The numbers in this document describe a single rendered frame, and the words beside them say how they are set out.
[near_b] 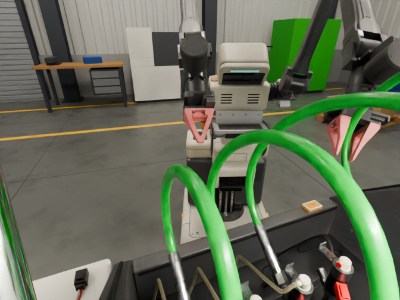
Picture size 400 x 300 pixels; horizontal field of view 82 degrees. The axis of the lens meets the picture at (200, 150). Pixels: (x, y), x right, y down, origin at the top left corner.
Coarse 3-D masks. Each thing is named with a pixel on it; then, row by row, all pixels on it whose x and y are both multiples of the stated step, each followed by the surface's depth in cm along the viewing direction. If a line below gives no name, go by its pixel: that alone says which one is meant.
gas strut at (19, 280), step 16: (0, 176) 4; (0, 192) 4; (0, 208) 4; (0, 224) 4; (16, 224) 4; (0, 240) 4; (16, 240) 4; (0, 256) 4; (16, 256) 4; (0, 272) 4; (16, 272) 4; (0, 288) 4; (16, 288) 4; (32, 288) 4
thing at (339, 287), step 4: (336, 284) 35; (340, 284) 35; (344, 284) 35; (336, 288) 35; (340, 288) 34; (344, 288) 34; (336, 292) 34; (340, 292) 34; (344, 292) 34; (348, 292) 34; (336, 296) 34; (340, 296) 33; (344, 296) 33; (348, 296) 33
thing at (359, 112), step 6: (390, 78) 35; (396, 78) 34; (384, 84) 36; (390, 84) 35; (396, 84) 35; (378, 90) 37; (384, 90) 36; (360, 108) 41; (366, 108) 41; (354, 114) 43; (360, 114) 42; (354, 120) 43; (354, 126) 44; (348, 132) 45; (348, 138) 45; (342, 144) 47; (348, 144) 46; (342, 150) 47; (348, 150) 46; (342, 156) 47; (348, 156) 46; (342, 162) 47; (348, 162) 46; (348, 168) 46
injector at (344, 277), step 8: (320, 272) 39; (336, 272) 35; (344, 272) 34; (352, 272) 34; (320, 280) 39; (328, 280) 37; (336, 280) 35; (344, 280) 35; (328, 288) 37; (328, 296) 38
